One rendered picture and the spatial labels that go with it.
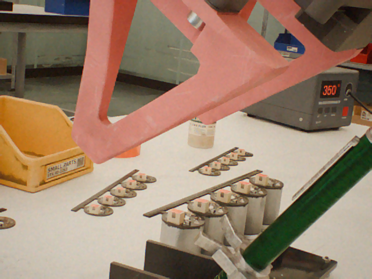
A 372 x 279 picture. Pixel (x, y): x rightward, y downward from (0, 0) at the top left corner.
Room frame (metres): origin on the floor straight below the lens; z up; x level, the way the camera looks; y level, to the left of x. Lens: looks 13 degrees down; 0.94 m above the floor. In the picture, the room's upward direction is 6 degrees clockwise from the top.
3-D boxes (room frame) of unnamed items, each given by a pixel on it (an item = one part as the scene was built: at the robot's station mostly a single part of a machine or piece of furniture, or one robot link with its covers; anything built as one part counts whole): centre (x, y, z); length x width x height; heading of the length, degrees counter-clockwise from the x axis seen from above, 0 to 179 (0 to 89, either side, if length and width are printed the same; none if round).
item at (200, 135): (0.81, -0.02, 0.80); 0.03 x 0.03 x 0.10
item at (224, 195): (0.39, -0.03, 0.82); 0.01 x 0.01 x 0.01; 59
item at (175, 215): (0.35, 0.00, 0.82); 0.01 x 0.01 x 0.01; 59
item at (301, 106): (1.05, -0.17, 0.80); 0.15 x 0.12 x 0.10; 45
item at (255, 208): (0.42, -0.05, 0.79); 0.02 x 0.02 x 0.05
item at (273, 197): (0.45, -0.06, 0.79); 0.02 x 0.02 x 0.05
